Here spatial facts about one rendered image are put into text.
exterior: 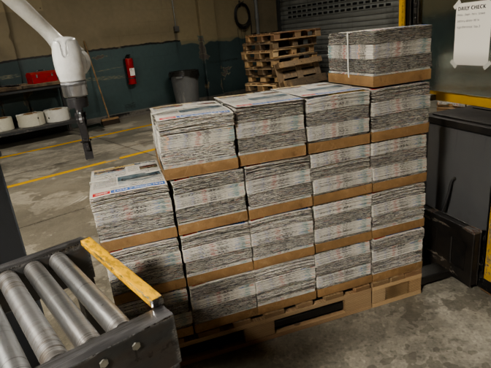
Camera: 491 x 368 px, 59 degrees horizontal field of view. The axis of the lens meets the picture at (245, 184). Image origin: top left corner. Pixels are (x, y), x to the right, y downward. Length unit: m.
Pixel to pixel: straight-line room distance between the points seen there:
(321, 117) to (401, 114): 0.39
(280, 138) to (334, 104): 0.26
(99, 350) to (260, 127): 1.08
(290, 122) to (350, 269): 0.77
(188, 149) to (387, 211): 0.97
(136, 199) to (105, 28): 7.21
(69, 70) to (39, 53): 6.63
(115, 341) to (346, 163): 1.29
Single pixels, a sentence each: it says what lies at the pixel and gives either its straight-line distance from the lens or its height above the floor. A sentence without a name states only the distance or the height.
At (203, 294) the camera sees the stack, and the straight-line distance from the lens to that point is 1.86.
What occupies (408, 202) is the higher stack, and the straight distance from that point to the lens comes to 2.14.
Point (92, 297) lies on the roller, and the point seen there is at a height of 0.80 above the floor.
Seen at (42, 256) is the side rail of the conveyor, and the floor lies 0.80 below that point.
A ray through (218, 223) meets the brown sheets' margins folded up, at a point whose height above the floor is 0.62.
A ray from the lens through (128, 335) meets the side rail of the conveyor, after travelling 0.91.
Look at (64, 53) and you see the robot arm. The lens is 1.69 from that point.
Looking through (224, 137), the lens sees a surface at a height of 0.96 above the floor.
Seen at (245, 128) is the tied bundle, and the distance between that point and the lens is 1.67.
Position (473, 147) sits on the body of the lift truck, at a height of 0.67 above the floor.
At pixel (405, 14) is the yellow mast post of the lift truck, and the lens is 2.60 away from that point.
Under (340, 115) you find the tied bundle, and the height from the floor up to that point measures 0.97.
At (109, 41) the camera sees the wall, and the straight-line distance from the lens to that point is 8.72.
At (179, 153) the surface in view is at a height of 0.93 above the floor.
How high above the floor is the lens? 1.32
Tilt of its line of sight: 19 degrees down
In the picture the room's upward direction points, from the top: 6 degrees counter-clockwise
